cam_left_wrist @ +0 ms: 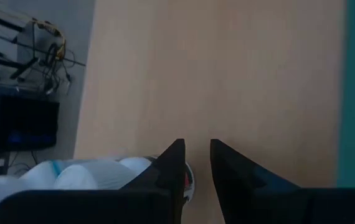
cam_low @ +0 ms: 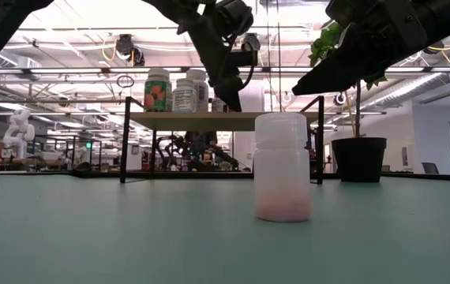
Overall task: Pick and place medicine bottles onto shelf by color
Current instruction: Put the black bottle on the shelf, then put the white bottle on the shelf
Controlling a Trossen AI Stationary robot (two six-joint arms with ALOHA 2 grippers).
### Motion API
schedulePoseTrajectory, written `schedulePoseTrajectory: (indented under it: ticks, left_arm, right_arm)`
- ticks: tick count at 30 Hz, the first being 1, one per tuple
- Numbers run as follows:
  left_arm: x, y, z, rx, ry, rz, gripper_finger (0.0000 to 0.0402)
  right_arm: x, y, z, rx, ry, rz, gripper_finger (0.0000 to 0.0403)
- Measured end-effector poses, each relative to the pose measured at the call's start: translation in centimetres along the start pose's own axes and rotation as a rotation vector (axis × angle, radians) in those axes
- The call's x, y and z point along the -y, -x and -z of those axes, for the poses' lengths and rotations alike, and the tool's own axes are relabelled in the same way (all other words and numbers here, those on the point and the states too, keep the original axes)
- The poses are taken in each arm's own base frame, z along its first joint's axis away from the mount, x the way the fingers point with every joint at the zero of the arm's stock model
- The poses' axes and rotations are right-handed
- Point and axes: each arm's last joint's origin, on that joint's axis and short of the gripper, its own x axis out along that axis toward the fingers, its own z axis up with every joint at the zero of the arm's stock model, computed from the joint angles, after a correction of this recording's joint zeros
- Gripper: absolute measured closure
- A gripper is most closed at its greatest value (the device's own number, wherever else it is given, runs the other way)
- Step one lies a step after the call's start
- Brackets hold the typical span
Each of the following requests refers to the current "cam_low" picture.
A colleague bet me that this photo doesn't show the gummy vitamin bottle fruit label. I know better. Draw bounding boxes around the gummy vitamin bottle fruit label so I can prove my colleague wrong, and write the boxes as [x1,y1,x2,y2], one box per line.
[144,67,173,113]

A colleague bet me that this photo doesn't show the translucent bottle pink contents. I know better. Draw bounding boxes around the translucent bottle pink contents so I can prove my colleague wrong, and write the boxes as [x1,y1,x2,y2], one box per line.
[253,112,312,223]

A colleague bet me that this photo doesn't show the black table frame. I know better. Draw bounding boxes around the black table frame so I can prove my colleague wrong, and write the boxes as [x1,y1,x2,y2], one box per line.
[69,169,450,182]

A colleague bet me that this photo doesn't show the white headache bottle maroon label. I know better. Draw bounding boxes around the white headache bottle maroon label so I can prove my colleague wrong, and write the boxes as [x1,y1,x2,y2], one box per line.
[186,69,210,113]

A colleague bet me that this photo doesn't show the wooden shelf black metal frame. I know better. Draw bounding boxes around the wooden shelf black metal frame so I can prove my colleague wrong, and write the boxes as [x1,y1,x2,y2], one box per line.
[119,95,325,185]

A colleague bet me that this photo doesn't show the ceiling light strip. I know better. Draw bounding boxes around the ceiling light strip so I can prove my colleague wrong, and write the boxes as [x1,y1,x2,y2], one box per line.
[0,66,450,75]

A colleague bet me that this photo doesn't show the silver ventilation duct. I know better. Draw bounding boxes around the silver ventilation duct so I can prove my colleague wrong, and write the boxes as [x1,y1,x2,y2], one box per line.
[358,73,450,114]
[0,50,19,69]

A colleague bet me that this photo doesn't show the black cage frame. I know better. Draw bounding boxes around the black cage frame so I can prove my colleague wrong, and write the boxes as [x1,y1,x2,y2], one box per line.
[31,135,103,171]

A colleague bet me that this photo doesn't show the white humanoid robot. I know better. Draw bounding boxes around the white humanoid robot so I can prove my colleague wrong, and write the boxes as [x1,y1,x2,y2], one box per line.
[2,109,36,159]

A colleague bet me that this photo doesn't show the green plant in black pot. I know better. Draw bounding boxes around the green plant in black pot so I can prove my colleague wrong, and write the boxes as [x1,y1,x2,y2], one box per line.
[309,21,388,184]

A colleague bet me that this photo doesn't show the dark office chair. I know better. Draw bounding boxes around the dark office chair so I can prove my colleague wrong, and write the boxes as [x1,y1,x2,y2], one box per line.
[421,161,440,175]

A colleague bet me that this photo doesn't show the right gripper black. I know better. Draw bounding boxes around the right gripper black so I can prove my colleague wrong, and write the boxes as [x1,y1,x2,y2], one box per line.
[292,0,431,96]

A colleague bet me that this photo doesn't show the small white bottle blue-striped label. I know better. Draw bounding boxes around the small white bottle blue-striped label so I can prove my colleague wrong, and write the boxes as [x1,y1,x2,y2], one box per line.
[171,77,197,114]

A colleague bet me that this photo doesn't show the green table mat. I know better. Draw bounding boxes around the green table mat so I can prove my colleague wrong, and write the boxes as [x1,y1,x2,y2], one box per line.
[0,175,450,284]

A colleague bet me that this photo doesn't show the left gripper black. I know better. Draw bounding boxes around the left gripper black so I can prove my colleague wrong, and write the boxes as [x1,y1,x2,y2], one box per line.
[145,0,258,114]

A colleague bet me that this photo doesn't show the black background robot arms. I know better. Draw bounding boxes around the black background robot arms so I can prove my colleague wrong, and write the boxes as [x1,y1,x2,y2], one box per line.
[156,132,242,171]

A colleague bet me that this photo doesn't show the black hanging wire ring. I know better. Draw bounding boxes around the black hanging wire ring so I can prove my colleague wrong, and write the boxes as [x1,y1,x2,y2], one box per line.
[116,74,135,89]

